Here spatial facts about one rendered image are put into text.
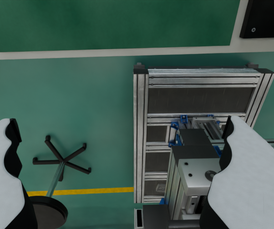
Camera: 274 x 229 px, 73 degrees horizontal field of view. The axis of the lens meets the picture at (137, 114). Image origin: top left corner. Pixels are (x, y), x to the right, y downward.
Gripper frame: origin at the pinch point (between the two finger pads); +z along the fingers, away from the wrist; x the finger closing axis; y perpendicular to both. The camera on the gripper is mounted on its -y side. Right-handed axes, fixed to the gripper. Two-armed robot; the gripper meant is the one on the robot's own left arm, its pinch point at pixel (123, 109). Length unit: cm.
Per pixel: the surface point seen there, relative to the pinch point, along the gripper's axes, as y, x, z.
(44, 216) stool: 115, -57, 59
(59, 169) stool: 115, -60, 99
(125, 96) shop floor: 55, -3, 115
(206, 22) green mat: -1.6, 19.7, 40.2
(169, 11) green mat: -4.0, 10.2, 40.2
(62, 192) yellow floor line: 169, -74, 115
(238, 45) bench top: 4, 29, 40
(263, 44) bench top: 4, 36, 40
